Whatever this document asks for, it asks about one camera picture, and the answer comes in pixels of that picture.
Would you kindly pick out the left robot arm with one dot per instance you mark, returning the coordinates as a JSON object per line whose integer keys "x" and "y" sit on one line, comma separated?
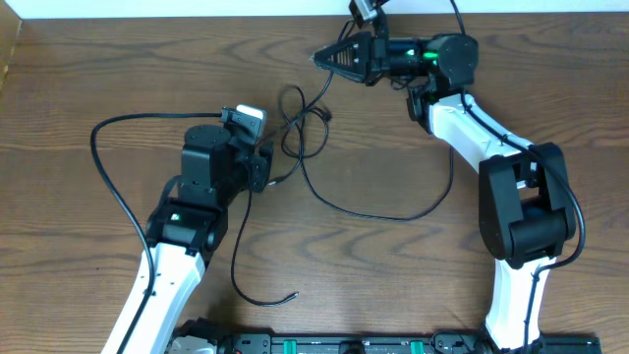
{"x": 218, "y": 162}

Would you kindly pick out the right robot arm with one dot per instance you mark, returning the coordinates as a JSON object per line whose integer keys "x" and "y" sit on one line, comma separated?
{"x": 526, "y": 208}

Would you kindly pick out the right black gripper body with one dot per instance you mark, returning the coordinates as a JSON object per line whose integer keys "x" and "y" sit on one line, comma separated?
{"x": 380, "y": 58}

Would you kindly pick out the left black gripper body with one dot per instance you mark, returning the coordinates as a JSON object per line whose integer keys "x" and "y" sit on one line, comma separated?
{"x": 258, "y": 172}

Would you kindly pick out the cardboard side panel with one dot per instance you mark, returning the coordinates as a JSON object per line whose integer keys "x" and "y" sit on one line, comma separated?
{"x": 10, "y": 28}

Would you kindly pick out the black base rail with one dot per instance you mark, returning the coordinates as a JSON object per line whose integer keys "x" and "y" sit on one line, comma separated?
{"x": 203, "y": 336}

